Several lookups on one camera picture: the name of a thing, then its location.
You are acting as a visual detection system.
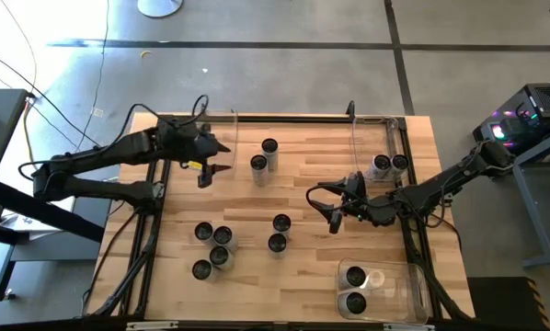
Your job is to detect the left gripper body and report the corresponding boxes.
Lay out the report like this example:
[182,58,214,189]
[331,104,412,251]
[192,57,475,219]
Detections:
[162,120,216,163]

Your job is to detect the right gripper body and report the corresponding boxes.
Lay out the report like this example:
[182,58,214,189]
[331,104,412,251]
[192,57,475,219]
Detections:
[346,195,398,229]

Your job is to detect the clear plastic bin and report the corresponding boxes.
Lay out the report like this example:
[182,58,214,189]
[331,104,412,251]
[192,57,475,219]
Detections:
[333,257,431,326]
[182,108,239,178]
[350,114,412,181]

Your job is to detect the Celsius Arctic Vibe can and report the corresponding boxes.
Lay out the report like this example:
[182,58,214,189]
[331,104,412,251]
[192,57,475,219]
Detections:
[191,259,221,282]
[337,291,368,320]
[338,265,368,291]
[209,245,236,271]

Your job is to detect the black floor tape strip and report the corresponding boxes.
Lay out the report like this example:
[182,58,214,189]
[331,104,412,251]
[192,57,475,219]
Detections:
[383,0,415,116]
[47,39,550,51]

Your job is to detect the white round stand base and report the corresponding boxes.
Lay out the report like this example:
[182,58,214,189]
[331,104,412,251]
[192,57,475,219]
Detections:
[136,0,185,19]

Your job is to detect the black hazard striped mat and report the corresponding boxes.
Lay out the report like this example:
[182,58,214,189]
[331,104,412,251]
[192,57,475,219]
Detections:
[466,275,550,330]

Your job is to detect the grey metal stand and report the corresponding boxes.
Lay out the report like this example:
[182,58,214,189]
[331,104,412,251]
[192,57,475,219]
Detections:
[495,126,550,268]

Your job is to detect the white paper sheet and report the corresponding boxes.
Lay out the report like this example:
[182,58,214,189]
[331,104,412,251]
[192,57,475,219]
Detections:
[1,181,79,234]

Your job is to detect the black RGB computer tower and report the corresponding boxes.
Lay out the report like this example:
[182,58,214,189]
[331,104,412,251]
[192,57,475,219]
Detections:
[471,81,550,160]

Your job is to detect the black aluminium table frame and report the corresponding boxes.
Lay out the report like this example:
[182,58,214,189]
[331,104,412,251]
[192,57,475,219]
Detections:
[82,112,476,323]

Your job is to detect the black floor cable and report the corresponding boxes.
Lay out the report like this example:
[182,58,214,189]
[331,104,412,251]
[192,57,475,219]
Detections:
[0,45,104,148]
[72,0,111,153]

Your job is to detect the silver table bracket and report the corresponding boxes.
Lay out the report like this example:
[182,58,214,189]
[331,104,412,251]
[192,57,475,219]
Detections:
[125,320,180,331]
[383,323,436,331]

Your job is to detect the yellow floor cable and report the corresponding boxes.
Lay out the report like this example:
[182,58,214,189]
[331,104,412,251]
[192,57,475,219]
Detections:
[0,0,46,162]

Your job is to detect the black desk leg frame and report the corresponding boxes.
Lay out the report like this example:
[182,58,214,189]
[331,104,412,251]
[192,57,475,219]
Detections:
[0,178,106,304]

